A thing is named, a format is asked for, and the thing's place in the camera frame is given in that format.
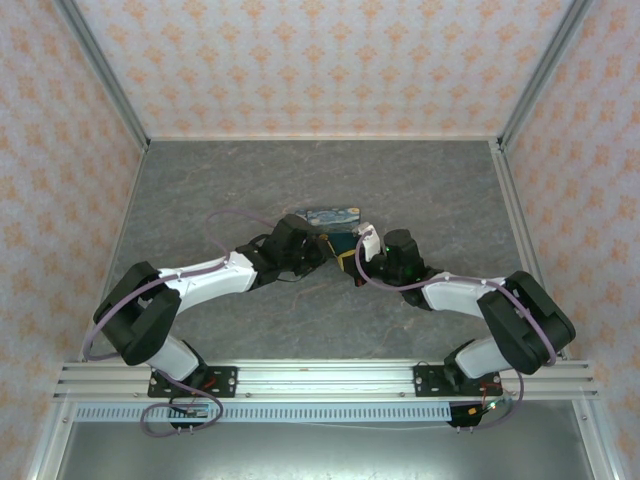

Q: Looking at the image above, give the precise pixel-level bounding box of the starry night painted tin box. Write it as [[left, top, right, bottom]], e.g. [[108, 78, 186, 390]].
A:
[[292, 204, 365, 259]]

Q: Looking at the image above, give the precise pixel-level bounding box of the grey sheet metal panel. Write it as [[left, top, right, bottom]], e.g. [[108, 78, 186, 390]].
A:
[[54, 422, 601, 480]]

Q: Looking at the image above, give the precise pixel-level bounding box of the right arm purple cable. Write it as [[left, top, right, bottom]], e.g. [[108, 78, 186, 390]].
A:
[[353, 234, 559, 431]]

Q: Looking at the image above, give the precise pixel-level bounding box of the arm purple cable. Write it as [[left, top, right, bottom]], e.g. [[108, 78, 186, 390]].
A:
[[84, 208, 281, 437], [353, 234, 559, 431]]

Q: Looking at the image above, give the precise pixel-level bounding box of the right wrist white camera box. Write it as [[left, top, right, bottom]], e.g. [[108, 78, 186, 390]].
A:
[[351, 223, 381, 262]]

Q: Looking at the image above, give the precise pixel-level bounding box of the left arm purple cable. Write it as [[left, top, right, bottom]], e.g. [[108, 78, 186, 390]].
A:
[[84, 208, 281, 437]]

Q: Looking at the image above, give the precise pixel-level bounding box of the wide aluminium mounting rail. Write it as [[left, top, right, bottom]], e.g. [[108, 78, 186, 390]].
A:
[[52, 360, 599, 401]]

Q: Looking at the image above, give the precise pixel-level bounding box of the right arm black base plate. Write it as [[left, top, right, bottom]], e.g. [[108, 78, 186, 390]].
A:
[[413, 363, 504, 399]]

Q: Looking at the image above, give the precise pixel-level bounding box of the aluminium table side rail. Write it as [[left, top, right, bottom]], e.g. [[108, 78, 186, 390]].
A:
[[489, 139, 571, 361]]

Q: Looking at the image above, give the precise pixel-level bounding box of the slotted grey cable duct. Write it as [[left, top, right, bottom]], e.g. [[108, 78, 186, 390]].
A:
[[74, 403, 454, 424]]

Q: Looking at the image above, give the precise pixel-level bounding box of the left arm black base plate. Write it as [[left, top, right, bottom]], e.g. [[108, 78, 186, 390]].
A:
[[147, 366, 239, 399]]

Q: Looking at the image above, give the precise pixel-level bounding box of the aluminium frame post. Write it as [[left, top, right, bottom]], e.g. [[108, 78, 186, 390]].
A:
[[24, 399, 76, 480], [569, 399, 629, 480], [497, 0, 594, 151], [52, 0, 151, 151]]

